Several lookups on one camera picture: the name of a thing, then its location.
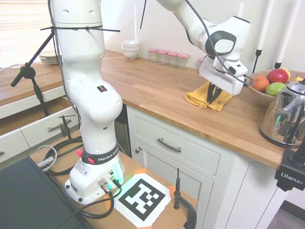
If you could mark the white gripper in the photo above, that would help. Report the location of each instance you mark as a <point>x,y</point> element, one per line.
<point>214,77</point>

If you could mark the yellow terry cloth towel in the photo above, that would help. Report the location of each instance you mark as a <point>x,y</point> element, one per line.
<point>197,96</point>

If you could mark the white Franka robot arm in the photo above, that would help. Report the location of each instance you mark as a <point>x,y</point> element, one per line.
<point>88,83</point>

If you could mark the glass jar red gingham lid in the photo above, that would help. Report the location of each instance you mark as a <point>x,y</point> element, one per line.
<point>183,61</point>
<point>163,57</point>
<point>200,62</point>
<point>173,59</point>
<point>154,56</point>

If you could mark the wooden fruit bowl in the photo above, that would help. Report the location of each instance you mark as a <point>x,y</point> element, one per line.
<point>258,91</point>

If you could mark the orange red peach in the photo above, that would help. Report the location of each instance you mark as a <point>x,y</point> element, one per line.
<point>261,83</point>

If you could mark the tall black candle holder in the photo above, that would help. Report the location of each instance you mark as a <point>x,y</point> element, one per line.
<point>257,57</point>

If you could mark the green apple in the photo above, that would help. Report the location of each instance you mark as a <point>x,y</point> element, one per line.
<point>275,89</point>

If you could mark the red apple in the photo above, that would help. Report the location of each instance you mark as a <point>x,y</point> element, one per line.
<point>277,75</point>

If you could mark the short black candle holder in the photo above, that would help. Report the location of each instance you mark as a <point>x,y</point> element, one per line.
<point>277,65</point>

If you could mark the chrome electric kettle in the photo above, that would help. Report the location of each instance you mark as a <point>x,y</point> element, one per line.
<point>283,114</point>

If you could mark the yellow fruit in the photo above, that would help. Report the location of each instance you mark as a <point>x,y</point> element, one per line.
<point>287,72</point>

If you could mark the yellow pear with stem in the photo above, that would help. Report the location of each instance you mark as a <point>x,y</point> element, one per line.
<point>297,78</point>

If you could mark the white kitchen cabinet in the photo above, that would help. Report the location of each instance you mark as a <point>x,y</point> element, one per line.
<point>238,181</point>

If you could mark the white bowl with pattern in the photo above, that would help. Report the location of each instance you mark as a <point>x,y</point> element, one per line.
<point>130,55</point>

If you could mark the round metal cabinet knob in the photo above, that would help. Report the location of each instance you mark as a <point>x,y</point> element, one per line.
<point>138,149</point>

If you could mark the stacked white bowls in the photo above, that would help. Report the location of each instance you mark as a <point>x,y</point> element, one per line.
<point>130,44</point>

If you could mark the large black bar clamp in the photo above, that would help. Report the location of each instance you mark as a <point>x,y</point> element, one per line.
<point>177,190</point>

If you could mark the orange tape piece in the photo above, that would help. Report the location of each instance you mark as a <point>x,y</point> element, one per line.
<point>140,171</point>
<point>172,189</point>

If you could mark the white twisted candle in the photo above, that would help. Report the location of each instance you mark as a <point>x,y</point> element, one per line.
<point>135,23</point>

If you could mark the short black zip tie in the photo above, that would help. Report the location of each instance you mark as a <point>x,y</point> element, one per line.
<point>143,14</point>

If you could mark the black white marker sheet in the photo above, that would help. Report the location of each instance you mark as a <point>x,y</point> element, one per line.
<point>143,198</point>

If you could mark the long black zip tie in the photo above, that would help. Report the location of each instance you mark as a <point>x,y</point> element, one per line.
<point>78,29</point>

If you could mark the small black screw clamp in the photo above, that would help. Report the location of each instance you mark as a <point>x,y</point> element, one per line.
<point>64,127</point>

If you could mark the stack of white plates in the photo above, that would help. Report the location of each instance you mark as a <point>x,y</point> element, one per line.
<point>48,58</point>

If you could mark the white open drawer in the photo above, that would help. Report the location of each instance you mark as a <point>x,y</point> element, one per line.
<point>35,133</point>

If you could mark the small clear glass dish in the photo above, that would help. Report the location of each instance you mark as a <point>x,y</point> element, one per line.
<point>15,66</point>

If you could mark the white window blinds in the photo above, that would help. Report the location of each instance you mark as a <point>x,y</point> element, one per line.
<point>21,26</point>

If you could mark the black controller box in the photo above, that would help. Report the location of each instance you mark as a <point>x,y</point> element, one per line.
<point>28,198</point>

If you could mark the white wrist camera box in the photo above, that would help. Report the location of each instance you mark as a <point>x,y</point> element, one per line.
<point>234,68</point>

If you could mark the black Ulanzi camera mount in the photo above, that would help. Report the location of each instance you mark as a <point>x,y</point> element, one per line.
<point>289,175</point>

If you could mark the black camera stand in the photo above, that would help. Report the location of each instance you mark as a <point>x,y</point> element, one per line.
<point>27,71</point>

